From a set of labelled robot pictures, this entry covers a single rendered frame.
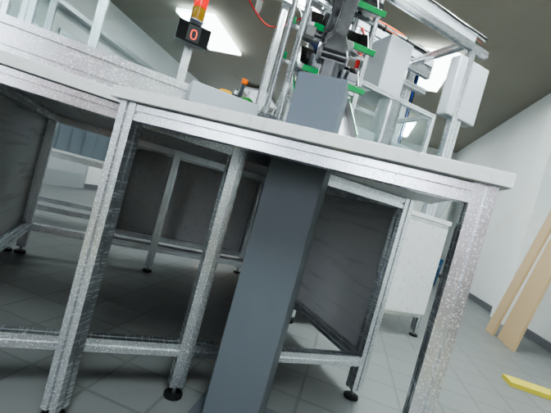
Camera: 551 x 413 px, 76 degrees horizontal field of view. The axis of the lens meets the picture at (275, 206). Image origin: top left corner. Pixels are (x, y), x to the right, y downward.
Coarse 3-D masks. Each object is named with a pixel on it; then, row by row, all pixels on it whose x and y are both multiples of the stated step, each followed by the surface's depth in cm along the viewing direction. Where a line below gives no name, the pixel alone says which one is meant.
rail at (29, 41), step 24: (0, 24) 88; (24, 24) 89; (0, 48) 88; (24, 48) 90; (48, 48) 92; (72, 48) 94; (96, 48) 96; (72, 72) 95; (96, 72) 97; (120, 72) 99; (144, 72) 102
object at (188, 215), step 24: (144, 168) 262; (168, 168) 268; (192, 168) 275; (144, 192) 264; (192, 192) 278; (216, 192) 285; (240, 192) 293; (120, 216) 259; (144, 216) 266; (168, 216) 273; (192, 216) 280; (240, 216) 296; (168, 240) 271; (192, 240) 283; (240, 240) 299
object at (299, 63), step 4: (300, 48) 144; (304, 48) 155; (308, 48) 155; (300, 52) 142; (304, 52) 156; (308, 52) 156; (312, 52) 156; (300, 56) 141; (304, 56) 156; (308, 56) 156; (300, 60) 140; (304, 60) 157; (308, 60) 157; (296, 64) 144; (300, 64) 137; (304, 64) 132; (300, 68) 135; (304, 68) 132; (308, 68) 133; (312, 68) 133; (308, 72) 133; (312, 72) 133; (316, 72) 134
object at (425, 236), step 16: (416, 224) 238; (432, 224) 246; (448, 224) 249; (416, 240) 240; (432, 240) 246; (400, 256) 236; (416, 256) 242; (432, 256) 248; (400, 272) 238; (416, 272) 244; (432, 272) 250; (400, 288) 240; (416, 288) 246; (400, 304) 242; (416, 304) 248; (416, 320) 252; (416, 336) 252
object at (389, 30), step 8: (248, 0) 235; (432, 0) 223; (440, 8) 230; (456, 16) 234; (384, 24) 271; (464, 24) 237; (392, 32) 276; (408, 40) 283; (480, 40) 248; (416, 48) 289; (424, 48) 290
